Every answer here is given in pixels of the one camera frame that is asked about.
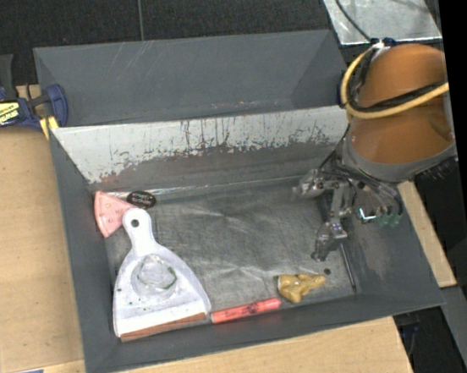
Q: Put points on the black oval tag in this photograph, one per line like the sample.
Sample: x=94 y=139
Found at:
x=141 y=199

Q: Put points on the orange marker pen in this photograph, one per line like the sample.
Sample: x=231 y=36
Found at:
x=245 y=310

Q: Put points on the pink triangular toy slice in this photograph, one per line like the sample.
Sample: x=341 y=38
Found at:
x=107 y=215

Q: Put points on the yellow toy figure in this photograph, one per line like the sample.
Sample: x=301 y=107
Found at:
x=298 y=286

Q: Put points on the grey metal bin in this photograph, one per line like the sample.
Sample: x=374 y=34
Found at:
x=243 y=231

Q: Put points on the white plastic dustpan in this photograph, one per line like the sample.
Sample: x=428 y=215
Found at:
x=151 y=309

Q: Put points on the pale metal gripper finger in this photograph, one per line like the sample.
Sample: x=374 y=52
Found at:
x=348 y=264
x=322 y=244

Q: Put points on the clear glass cup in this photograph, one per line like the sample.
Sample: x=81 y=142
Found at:
x=153 y=275

